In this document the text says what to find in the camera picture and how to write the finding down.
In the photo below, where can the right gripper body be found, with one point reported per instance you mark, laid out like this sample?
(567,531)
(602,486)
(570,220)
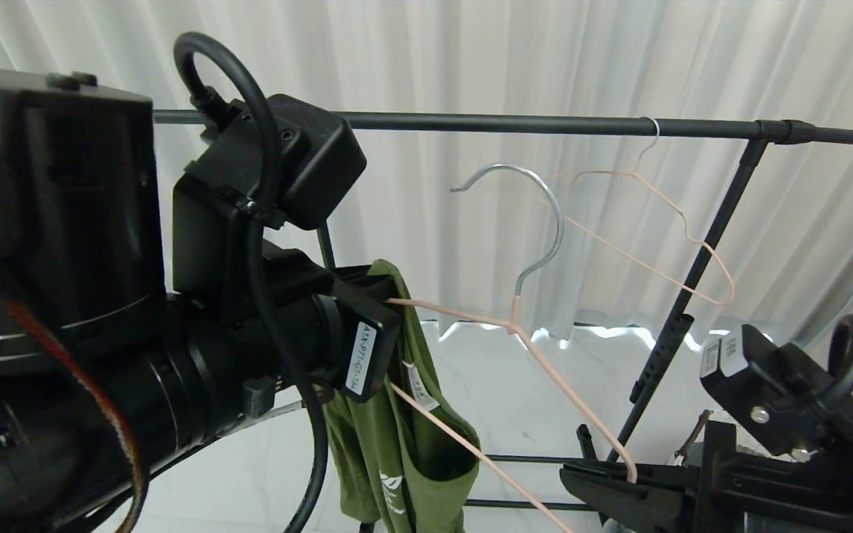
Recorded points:
(767,496)

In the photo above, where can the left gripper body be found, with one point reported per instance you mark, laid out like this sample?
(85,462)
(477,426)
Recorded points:
(300,348)

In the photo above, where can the green printed shirt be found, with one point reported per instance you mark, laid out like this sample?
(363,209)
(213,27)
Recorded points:
(375,459)

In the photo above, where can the pink clothes hanger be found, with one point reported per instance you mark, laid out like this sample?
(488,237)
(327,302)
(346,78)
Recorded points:
(514,324)
(634,175)

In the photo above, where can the black clothes rack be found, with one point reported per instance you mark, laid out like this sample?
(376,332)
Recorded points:
(471,122)

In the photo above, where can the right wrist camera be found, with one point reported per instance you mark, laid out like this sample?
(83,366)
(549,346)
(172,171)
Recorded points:
(782,392)

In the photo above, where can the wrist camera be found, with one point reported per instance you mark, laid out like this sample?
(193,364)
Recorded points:
(308,163)
(782,392)

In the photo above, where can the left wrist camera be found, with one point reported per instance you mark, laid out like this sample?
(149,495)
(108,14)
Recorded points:
(308,163)

